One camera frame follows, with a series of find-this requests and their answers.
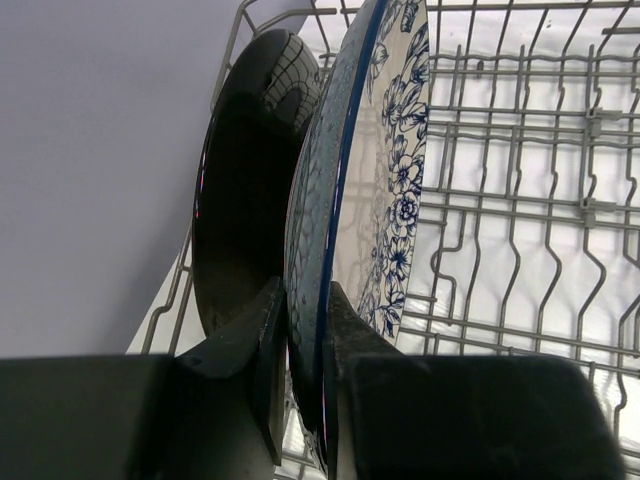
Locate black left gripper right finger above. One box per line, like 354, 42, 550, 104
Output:
323, 283, 625, 479

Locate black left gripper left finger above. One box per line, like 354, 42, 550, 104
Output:
1, 278, 286, 479

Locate blue floral plate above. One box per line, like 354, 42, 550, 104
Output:
284, 1, 430, 478

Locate black rimmed striped plate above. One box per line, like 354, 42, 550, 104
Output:
191, 29, 321, 335

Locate grey wire dish rack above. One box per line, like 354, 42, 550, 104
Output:
139, 0, 640, 480

